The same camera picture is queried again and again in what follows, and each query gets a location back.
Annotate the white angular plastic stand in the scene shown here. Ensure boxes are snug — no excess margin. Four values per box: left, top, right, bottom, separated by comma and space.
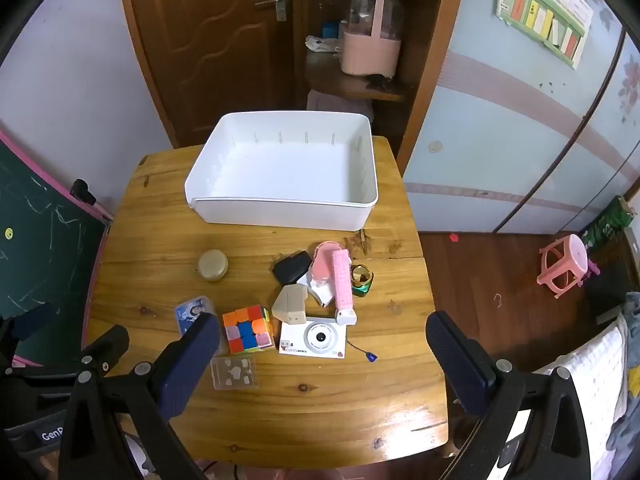
307, 280, 337, 309

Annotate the grey blue cloth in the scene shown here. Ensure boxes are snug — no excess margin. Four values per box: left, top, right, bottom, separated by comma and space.
607, 292, 640, 461

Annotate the clear plastic box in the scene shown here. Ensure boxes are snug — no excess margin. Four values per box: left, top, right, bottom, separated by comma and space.
210, 356, 260, 391

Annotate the black chalkboard clamp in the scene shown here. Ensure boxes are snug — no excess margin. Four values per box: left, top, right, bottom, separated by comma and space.
70, 179, 97, 206

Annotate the round beige case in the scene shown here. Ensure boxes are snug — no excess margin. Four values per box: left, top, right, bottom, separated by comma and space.
196, 250, 229, 282

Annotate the beige wedge box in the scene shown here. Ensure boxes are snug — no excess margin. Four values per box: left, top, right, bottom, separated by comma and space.
271, 283, 309, 325

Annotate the pink comb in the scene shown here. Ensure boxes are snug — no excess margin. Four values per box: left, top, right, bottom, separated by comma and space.
332, 249, 360, 326

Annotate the green chalkboard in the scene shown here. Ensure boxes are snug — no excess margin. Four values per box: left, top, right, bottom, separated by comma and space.
0, 130, 113, 366

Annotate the colourful puzzle cube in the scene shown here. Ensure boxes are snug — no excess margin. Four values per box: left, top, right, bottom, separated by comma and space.
222, 305, 276, 354

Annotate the pink plastic stool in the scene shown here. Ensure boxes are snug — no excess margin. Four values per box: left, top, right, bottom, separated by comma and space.
537, 234, 590, 300

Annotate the pink storage basket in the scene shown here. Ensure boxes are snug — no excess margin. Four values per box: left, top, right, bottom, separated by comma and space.
340, 0, 403, 77

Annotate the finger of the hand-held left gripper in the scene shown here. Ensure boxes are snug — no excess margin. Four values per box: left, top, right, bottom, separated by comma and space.
5, 324, 132, 391
0, 302, 60, 376

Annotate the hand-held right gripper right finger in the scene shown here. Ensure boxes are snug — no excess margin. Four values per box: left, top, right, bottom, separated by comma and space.
425, 310, 592, 480

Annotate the wooden shelf cabinet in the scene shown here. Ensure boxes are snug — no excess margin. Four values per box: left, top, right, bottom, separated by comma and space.
300, 0, 468, 171

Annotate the black power adapter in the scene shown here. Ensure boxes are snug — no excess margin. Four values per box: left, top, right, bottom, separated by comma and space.
272, 251, 313, 286

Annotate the white toy camera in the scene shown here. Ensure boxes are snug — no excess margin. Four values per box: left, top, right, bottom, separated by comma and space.
278, 316, 378, 362

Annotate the pale blue wardrobe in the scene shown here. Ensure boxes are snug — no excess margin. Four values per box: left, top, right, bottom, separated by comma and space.
402, 0, 640, 236

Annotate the green bag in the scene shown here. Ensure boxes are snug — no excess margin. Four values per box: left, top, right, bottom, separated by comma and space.
580, 197, 628, 251

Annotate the white blanket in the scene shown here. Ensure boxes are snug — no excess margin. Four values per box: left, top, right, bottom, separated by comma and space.
535, 312, 631, 480

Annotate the metal door handle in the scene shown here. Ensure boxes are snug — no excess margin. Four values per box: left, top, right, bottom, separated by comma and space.
255, 0, 288, 22

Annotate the pink towel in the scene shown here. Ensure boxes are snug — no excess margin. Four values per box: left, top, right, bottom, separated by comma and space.
306, 89, 373, 121

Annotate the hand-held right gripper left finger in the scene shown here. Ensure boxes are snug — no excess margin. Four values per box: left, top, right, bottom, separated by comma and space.
59, 312, 223, 480

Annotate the brown wooden door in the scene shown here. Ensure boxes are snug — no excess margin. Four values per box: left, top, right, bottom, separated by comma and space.
117, 0, 311, 148

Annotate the colourful wall poster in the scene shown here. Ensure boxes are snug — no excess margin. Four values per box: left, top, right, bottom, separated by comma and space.
496, 0, 594, 71

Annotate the white packet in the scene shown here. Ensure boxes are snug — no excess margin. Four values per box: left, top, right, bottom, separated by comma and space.
306, 35, 343, 56

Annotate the white plastic bin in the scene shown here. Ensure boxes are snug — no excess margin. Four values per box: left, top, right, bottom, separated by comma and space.
184, 111, 379, 232

